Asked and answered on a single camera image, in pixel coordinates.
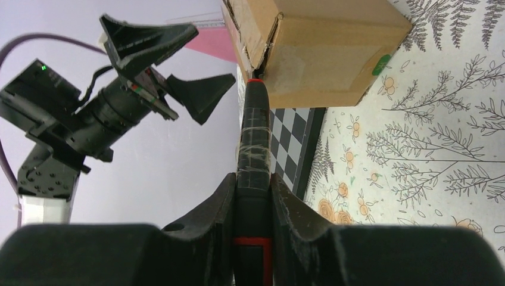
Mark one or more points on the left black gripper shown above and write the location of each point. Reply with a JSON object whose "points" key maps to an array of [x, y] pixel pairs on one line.
{"points": [[122, 104]]}

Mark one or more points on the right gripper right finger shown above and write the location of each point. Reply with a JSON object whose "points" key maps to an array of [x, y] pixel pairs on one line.
{"points": [[309, 250]]}

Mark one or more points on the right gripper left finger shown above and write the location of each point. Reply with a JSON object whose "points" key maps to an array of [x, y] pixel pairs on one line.
{"points": [[192, 250]]}

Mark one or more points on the red black utility knife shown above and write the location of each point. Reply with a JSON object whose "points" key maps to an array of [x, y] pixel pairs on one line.
{"points": [[252, 227]]}

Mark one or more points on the brown cardboard express box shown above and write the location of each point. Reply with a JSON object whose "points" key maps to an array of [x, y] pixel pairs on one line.
{"points": [[312, 54]]}

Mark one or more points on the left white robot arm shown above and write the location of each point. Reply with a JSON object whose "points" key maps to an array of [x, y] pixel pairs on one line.
{"points": [[68, 126]]}

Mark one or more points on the pink triangular block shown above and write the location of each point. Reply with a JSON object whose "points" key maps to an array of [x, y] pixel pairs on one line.
{"points": [[215, 42]]}

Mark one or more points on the black white checkerboard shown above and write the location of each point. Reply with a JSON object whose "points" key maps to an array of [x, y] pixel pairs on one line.
{"points": [[294, 135]]}

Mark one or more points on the floral patterned table mat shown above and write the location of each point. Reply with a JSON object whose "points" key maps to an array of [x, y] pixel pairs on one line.
{"points": [[425, 145]]}

